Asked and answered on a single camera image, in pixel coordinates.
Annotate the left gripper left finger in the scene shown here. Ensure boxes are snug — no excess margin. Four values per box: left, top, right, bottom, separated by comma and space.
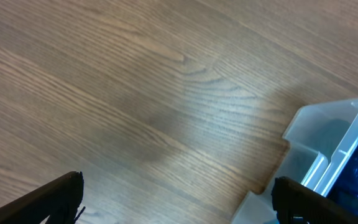
0, 171, 85, 224

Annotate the clear plastic storage bin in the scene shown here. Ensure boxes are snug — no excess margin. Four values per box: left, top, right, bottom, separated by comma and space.
231, 88, 358, 224

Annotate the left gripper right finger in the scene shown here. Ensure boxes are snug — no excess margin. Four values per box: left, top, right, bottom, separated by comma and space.
271, 177, 358, 224

